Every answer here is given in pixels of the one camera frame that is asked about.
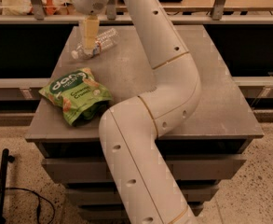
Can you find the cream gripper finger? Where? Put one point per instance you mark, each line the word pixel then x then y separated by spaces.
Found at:
pixel 89 28

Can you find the clear plastic water bottle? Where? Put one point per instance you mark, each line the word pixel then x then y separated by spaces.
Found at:
pixel 103 42

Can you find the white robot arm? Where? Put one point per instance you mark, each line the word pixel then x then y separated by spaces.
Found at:
pixel 128 130

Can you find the green snack bag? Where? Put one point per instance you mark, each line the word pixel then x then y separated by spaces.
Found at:
pixel 78 94

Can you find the top cabinet drawer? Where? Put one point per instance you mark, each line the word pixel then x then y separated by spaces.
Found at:
pixel 185 167

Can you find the cabinet drawer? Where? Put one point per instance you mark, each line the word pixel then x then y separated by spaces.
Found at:
pixel 109 195
pixel 103 212
pixel 185 167

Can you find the black stand pole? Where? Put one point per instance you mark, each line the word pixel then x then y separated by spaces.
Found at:
pixel 5 160

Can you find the middle cabinet drawer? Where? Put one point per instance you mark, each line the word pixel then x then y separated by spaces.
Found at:
pixel 109 195

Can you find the grey drawer cabinet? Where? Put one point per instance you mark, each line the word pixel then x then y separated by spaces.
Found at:
pixel 222 123

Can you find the bottom cabinet drawer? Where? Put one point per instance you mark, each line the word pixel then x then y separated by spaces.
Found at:
pixel 103 212

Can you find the metal railing frame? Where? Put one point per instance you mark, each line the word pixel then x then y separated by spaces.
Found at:
pixel 216 16

